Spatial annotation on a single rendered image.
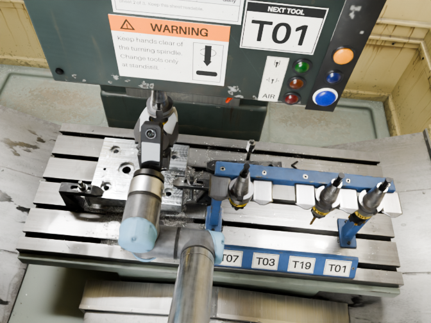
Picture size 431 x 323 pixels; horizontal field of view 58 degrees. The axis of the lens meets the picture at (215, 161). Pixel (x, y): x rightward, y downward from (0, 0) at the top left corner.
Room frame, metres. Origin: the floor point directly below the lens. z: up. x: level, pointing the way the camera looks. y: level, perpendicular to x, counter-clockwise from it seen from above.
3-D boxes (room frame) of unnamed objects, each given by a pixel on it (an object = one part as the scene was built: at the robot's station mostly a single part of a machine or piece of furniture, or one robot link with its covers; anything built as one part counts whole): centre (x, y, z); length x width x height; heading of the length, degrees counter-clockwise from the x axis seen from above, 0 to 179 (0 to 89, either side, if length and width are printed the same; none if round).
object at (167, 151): (0.49, 0.15, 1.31); 0.12 x 0.08 x 0.09; 1
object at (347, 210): (0.50, -0.35, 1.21); 0.07 x 0.05 x 0.01; 1
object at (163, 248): (0.34, 0.12, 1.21); 0.11 x 0.08 x 0.11; 90
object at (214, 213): (0.55, -0.02, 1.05); 0.10 x 0.05 x 0.30; 1
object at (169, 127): (0.60, 0.12, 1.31); 0.09 x 0.03 x 0.06; 168
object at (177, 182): (0.62, 0.06, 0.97); 0.13 x 0.03 x 0.15; 91
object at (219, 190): (0.49, -0.02, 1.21); 0.07 x 0.05 x 0.01; 1
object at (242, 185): (0.50, -0.07, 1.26); 0.04 x 0.04 x 0.07
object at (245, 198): (0.50, -0.07, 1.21); 0.06 x 0.06 x 0.03
